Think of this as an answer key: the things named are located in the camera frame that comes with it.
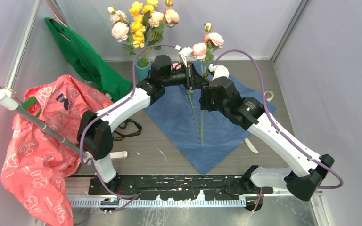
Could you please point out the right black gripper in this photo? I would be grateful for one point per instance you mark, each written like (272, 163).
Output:
(206, 92)

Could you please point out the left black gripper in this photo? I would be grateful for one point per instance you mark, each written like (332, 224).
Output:
(193, 79)

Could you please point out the pink flower stem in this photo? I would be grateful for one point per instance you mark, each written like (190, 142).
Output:
(189, 92)
(204, 53)

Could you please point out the blue paper bouquet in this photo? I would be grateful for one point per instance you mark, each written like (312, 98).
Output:
(172, 113)

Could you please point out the teal ceramic vase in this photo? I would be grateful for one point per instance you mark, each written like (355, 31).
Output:
(142, 68)

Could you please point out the yellow cream flower stem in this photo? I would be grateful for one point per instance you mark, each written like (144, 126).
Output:
(170, 19)

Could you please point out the yellow rose stem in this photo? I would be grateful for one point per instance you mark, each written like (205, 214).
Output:
(139, 25)

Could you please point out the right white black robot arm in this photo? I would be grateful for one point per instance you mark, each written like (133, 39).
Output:
(306, 169)

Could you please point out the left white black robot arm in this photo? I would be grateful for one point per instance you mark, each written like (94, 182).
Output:
(96, 129)

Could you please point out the green cloth bag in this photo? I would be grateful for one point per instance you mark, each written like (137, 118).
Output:
(87, 62)

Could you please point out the pink printed raincoat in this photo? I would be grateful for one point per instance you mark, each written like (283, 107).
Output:
(36, 163)

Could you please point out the grey rod with white caps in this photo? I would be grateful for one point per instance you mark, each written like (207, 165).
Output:
(37, 123)

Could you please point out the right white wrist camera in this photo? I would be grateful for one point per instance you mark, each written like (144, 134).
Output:
(218, 71)

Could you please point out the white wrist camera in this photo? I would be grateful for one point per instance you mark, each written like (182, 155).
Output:
(218, 71)
(183, 53)

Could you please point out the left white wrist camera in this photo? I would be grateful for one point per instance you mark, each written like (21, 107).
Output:
(183, 53)

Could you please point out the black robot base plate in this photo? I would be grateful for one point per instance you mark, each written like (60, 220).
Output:
(184, 187)

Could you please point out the aluminium rail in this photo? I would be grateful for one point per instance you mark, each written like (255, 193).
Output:
(97, 196)

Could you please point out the silver metal frame pole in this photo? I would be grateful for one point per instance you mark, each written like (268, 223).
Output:
(16, 63)

